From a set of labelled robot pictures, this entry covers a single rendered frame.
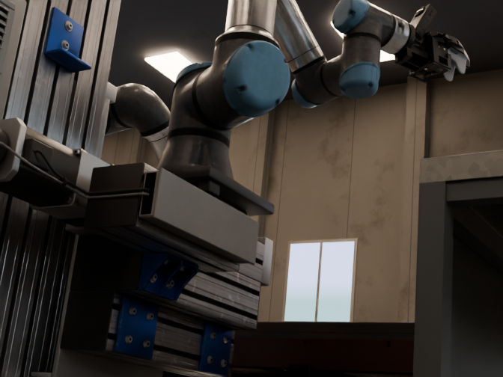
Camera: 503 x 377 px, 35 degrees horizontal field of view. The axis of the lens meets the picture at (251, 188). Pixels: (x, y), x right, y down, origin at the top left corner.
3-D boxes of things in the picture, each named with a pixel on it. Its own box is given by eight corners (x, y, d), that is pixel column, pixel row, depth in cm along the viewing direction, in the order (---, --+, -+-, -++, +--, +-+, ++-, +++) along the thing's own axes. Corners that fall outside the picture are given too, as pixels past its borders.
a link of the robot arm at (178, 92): (209, 155, 154) (216, 93, 158) (248, 138, 143) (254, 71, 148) (154, 138, 148) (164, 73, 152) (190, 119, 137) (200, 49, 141)
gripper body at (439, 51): (428, 85, 170) (387, 66, 164) (425, 51, 174) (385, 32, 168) (455, 69, 165) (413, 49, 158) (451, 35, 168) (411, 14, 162)
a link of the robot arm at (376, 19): (327, 38, 157) (330, 1, 160) (368, 57, 163) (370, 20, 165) (353, 24, 151) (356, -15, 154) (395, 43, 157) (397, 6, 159)
